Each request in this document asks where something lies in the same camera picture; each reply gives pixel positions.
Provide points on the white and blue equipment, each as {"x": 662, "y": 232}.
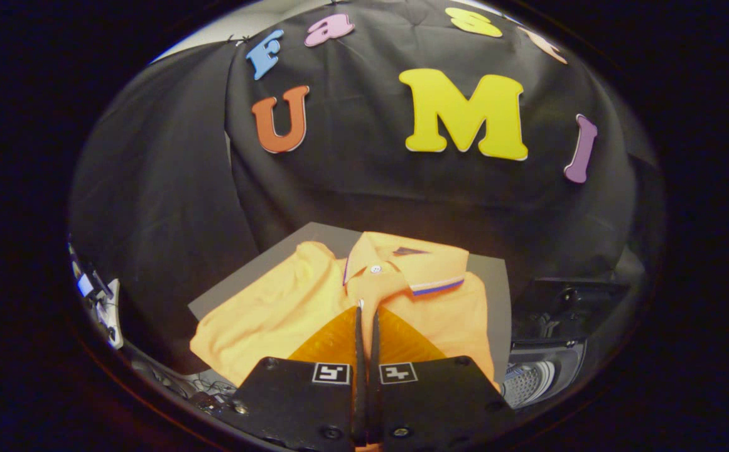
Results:
{"x": 112, "y": 314}

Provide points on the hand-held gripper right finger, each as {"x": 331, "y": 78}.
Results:
{"x": 433, "y": 402}

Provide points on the orange polo shirt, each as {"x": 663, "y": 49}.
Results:
{"x": 264, "y": 314}

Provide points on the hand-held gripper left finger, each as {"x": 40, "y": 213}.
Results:
{"x": 301, "y": 402}

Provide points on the grey cabinet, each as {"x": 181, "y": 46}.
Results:
{"x": 490, "y": 273}

